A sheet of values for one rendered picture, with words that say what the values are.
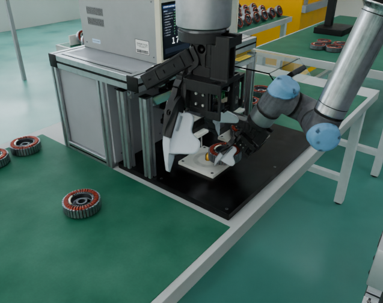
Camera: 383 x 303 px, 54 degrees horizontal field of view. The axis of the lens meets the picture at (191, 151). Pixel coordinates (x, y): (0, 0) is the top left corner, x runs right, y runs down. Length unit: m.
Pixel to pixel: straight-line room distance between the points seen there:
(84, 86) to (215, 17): 0.89
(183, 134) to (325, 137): 0.49
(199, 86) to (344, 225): 1.98
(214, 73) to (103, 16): 0.89
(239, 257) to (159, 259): 1.12
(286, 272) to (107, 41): 1.38
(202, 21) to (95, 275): 0.68
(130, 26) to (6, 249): 0.75
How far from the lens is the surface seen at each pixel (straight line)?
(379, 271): 0.78
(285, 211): 2.41
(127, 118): 1.24
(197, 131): 1.30
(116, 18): 1.32
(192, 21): 0.51
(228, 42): 0.51
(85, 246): 1.07
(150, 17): 1.21
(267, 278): 2.00
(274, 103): 1.06
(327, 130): 0.95
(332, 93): 0.95
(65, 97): 1.46
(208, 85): 0.52
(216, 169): 1.27
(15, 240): 1.15
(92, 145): 1.43
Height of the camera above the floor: 1.46
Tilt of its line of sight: 29 degrees down
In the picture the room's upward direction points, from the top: straight up
